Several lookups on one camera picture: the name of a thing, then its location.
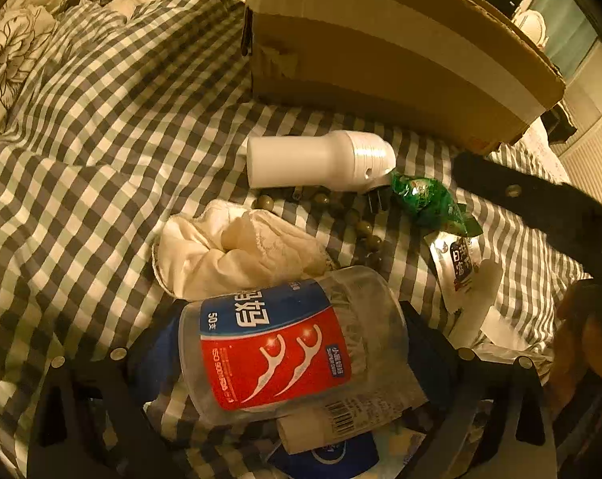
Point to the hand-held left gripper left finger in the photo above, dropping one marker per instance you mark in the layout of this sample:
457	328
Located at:
146	369

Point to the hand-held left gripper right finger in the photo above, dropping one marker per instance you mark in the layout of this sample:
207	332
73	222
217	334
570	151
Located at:
430	354

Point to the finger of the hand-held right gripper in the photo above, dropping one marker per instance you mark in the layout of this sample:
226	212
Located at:
530	199

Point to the clear floss pick jar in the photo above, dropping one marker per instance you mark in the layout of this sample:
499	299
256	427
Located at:
281	359

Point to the cardboard box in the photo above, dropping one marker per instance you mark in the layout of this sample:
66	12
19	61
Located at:
380	60

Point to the person's right hand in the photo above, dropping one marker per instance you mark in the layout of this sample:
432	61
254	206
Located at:
570	349

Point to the white slatted wardrobe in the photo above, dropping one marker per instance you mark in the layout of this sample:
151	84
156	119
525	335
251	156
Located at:
590	159

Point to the white sachet with dark label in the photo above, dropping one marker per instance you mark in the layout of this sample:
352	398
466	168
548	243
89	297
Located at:
460	279

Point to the green candy wrapper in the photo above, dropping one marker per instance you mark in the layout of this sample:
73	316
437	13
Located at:
425	199

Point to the white crumpled cloth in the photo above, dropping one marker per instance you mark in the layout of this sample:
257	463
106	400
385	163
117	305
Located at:
201	254

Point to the white tube with barcode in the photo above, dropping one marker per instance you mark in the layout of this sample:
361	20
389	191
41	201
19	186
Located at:
311	424

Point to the blue round tin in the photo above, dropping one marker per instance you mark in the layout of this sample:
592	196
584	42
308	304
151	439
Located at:
331	461

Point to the white oval mirror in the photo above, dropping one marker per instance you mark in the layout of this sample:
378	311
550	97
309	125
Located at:
530	27

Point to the narrow green curtain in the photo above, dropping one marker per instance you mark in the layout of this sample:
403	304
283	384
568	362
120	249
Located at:
570	30

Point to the grey checked bedsheet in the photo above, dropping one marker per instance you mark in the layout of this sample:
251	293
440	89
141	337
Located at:
106	159

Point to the white plug-in device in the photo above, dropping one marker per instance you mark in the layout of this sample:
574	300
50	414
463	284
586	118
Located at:
306	159

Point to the floral print duvet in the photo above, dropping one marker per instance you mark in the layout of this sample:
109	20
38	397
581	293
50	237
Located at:
11	45

